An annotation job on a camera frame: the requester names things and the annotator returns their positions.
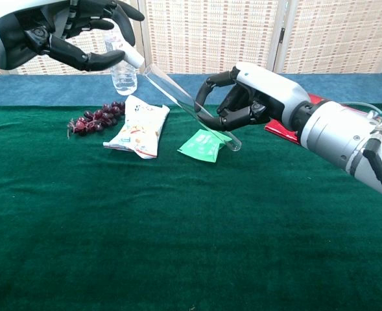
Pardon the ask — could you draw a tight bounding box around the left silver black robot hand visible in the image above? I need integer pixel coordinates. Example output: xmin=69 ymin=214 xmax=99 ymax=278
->
xmin=0 ymin=0 xmax=145 ymax=73

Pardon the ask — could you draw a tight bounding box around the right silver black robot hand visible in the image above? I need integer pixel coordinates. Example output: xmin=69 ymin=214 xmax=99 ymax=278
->
xmin=193 ymin=62 xmax=311 ymax=132

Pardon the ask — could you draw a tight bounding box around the clear glass test tube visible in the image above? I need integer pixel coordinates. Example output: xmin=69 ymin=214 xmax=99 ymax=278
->
xmin=143 ymin=63 xmax=243 ymax=152

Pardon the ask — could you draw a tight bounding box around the white rubber stopper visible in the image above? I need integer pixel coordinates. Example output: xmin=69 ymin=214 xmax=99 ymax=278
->
xmin=121 ymin=43 xmax=145 ymax=68

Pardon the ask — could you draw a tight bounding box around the red certificate book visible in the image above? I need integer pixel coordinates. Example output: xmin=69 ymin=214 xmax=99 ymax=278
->
xmin=264 ymin=93 xmax=328 ymax=145

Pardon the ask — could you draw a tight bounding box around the blue table cloth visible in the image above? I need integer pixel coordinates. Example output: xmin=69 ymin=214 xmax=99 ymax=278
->
xmin=0 ymin=73 xmax=382 ymax=107

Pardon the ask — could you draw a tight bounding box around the green small packet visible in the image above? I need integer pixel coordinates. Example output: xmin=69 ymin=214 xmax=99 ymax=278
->
xmin=176 ymin=128 xmax=235 ymax=163

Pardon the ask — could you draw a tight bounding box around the clear plastic water bottle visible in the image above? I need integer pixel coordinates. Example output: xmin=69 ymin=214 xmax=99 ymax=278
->
xmin=103 ymin=30 xmax=138 ymax=97

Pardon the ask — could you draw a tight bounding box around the bunch of purple grapes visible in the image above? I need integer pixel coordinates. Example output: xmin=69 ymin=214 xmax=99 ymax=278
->
xmin=66 ymin=101 xmax=126 ymax=140

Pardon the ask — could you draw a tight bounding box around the white snack bag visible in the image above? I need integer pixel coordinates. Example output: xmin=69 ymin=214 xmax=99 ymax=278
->
xmin=102 ymin=94 xmax=171 ymax=160

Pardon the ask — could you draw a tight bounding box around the dark green velvet cloth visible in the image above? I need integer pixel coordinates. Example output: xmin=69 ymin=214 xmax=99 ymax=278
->
xmin=0 ymin=102 xmax=382 ymax=311

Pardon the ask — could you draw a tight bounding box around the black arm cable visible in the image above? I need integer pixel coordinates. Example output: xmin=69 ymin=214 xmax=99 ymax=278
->
xmin=363 ymin=137 xmax=382 ymax=311

